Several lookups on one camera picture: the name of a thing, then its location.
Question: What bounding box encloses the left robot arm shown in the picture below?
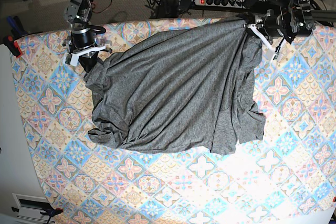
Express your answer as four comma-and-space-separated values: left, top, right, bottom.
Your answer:
245, 0, 335, 61

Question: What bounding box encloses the red black clamp upper left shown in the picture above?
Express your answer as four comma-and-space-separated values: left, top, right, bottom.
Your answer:
3, 36, 22, 58

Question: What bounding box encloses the white power strip red switch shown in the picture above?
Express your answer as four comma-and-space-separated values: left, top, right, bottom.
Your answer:
194, 0, 244, 9

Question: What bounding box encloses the black orange clamp lower left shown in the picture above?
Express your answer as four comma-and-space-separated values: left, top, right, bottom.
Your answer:
40, 208, 63, 224

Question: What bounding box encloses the white tray lower left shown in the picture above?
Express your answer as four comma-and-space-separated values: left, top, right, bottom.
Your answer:
12, 193, 50, 222

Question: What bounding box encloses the patterned tile tablecloth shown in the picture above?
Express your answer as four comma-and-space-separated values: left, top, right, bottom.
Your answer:
11, 26, 335, 223

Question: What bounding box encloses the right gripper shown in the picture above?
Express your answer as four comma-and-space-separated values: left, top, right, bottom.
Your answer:
63, 28, 112, 73

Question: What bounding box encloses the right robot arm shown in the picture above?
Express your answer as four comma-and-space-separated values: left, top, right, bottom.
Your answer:
62, 0, 111, 73

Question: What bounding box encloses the grey t-shirt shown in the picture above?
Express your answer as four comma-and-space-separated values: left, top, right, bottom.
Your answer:
85, 19, 265, 155

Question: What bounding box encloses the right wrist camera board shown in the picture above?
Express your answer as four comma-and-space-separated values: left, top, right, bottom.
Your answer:
63, 54, 79, 67

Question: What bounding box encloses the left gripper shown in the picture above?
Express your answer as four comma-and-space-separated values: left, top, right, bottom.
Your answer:
244, 10, 286, 60

